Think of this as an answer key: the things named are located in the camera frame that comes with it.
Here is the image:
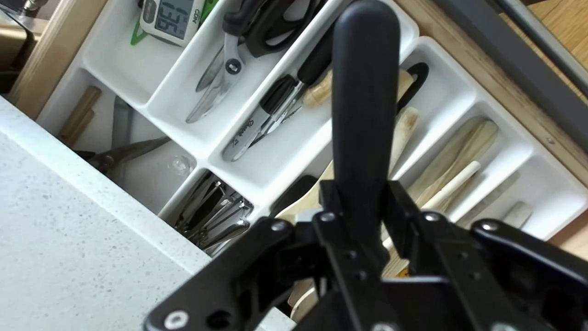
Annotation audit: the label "black loop handle utensil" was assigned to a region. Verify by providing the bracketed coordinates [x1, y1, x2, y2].
[393, 61, 432, 116]

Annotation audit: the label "black handled kitchen scissors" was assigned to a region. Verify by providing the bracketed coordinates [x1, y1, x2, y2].
[184, 0, 327, 125]

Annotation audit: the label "short wooden handle tool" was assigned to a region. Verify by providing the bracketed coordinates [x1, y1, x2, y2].
[57, 85, 103, 145]

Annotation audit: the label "wide wooden spatula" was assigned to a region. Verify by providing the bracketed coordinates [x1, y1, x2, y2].
[406, 116, 502, 208]

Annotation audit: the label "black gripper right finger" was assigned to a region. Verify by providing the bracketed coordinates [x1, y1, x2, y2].
[373, 179, 588, 331]

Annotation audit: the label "steel drawer bar handle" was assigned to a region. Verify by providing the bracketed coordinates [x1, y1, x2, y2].
[489, 0, 588, 94]

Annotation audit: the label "metal cutlery bundle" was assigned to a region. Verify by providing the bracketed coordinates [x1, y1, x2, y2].
[162, 171, 254, 254]

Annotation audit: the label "dark slim scissors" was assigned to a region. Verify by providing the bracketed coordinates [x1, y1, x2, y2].
[75, 98, 173, 180]

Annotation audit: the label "black knife rounded handle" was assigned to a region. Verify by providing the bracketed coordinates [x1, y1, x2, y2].
[329, 0, 402, 247]

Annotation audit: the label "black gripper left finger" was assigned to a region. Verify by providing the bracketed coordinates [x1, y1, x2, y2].
[143, 179, 369, 331]

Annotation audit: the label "white digital kitchen timer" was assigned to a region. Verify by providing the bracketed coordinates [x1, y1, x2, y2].
[138, 0, 204, 48]

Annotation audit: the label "dark grey front wooden drawer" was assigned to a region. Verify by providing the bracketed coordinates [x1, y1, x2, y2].
[6, 0, 588, 259]

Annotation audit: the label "white cutlery organizer tray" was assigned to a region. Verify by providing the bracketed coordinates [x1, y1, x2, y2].
[35, 0, 588, 247]

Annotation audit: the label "pale slim wooden spoon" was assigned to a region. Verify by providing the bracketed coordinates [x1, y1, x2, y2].
[421, 158, 483, 214]

